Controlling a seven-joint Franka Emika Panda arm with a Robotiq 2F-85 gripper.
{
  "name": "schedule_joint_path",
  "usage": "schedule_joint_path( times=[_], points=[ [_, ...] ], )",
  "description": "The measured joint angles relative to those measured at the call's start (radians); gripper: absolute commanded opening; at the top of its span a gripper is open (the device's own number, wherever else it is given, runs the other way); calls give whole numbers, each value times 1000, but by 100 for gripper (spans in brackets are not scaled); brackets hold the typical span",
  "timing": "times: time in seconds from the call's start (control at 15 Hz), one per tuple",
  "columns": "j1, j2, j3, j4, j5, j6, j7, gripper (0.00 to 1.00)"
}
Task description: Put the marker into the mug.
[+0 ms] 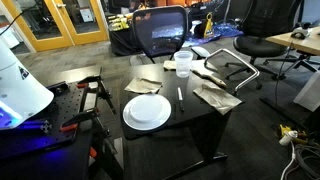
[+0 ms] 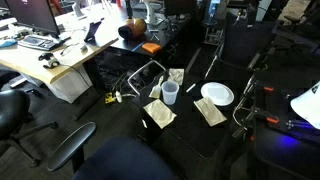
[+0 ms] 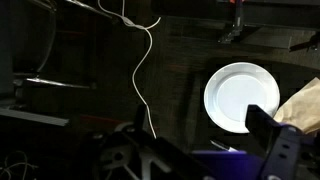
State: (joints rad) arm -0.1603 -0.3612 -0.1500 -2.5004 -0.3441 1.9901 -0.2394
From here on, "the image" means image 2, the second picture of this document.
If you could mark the clear plastic cup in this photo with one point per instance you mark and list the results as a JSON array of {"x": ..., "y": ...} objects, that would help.
[{"x": 170, "y": 93}]

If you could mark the small crumpled brown napkin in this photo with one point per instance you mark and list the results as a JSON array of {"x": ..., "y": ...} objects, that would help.
[{"x": 176, "y": 76}]

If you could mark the large flat brown paper napkin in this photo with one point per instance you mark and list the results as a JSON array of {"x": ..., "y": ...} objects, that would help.
[{"x": 160, "y": 113}]

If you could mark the white power plug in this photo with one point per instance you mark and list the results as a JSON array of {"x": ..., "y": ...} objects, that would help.
[{"x": 118, "y": 96}]

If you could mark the black side table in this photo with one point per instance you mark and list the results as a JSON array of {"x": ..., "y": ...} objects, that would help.
[{"x": 151, "y": 131}]

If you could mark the orange sponge block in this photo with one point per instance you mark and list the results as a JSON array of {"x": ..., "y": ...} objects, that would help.
[{"x": 151, "y": 47}]

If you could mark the dark office desk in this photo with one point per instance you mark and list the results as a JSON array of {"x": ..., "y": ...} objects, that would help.
[{"x": 133, "y": 45}]

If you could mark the folded brown paper napkin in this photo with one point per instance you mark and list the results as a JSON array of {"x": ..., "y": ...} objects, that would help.
[{"x": 210, "y": 111}]

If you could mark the white round plate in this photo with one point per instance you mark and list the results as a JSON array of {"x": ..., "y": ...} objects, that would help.
[{"x": 217, "y": 94}]

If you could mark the white rod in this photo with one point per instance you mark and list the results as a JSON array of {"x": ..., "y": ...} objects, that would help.
[{"x": 210, "y": 61}]

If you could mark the brown orange round object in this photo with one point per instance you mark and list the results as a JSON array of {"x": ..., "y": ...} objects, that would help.
[{"x": 133, "y": 28}]

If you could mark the dark blue office chair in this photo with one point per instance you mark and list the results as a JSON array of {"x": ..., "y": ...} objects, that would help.
[{"x": 123, "y": 160}]

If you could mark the white monitor stand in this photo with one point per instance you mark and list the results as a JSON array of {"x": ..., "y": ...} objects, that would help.
[{"x": 151, "y": 11}]

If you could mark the black monitor with stand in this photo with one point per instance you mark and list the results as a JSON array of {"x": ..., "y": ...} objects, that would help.
[{"x": 180, "y": 6}]

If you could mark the dark tablet stand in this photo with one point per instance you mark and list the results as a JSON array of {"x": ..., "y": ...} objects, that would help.
[{"x": 92, "y": 30}]

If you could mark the black and white controller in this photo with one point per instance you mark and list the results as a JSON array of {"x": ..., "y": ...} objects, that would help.
[{"x": 49, "y": 60}]

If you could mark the white lamp stand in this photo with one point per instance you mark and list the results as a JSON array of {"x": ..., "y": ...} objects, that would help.
[{"x": 78, "y": 8}]

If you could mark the black computer keyboard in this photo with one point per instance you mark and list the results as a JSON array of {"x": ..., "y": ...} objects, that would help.
[{"x": 38, "y": 42}]

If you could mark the wooden office desk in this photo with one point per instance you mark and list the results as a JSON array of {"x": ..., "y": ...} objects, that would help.
[{"x": 26, "y": 63}]

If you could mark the black robot stand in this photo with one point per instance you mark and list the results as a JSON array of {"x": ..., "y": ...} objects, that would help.
[{"x": 283, "y": 160}]

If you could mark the black mesh office chairs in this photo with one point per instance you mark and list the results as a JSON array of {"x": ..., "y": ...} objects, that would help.
[{"x": 293, "y": 30}]

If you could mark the black computer monitor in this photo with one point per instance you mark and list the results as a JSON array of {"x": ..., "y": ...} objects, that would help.
[{"x": 33, "y": 15}]

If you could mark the black office chair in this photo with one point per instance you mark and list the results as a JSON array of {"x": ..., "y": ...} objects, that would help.
[{"x": 11, "y": 111}]

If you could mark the white desk clutter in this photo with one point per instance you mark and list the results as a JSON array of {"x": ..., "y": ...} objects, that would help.
[{"x": 21, "y": 30}]

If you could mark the light blue object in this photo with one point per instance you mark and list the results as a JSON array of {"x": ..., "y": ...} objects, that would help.
[{"x": 7, "y": 42}]

